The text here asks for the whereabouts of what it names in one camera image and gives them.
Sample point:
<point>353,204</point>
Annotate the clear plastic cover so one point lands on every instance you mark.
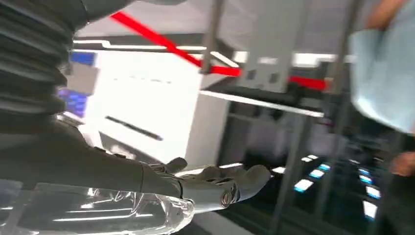
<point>97,214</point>

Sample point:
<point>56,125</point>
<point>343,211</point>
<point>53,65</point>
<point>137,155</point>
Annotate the small grey box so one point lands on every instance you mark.
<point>82,77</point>

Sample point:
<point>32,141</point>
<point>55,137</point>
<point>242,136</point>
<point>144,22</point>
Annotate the grey metal pole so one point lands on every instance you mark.
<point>212,32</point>

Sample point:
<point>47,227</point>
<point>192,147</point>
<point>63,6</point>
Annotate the white panel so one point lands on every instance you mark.
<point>146,97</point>

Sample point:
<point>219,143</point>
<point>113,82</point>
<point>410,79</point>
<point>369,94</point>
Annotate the blue screen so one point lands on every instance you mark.
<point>82,58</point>
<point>74,103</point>

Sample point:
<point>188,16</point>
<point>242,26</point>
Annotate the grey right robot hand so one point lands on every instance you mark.
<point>81,162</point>

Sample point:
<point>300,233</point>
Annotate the grey metal bracket plate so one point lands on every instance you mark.
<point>275,39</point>

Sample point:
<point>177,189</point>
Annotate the person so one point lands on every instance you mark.
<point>382,71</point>

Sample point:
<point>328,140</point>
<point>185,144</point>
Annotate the ribbed grey right arm sleeve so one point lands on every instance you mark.
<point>29,65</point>

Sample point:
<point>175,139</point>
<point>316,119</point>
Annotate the white-edged table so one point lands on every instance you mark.
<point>259,103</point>

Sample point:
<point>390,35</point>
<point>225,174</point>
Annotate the red strip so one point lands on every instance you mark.
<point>162,40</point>

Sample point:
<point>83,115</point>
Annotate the dark metal frame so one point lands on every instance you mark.
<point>340,97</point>

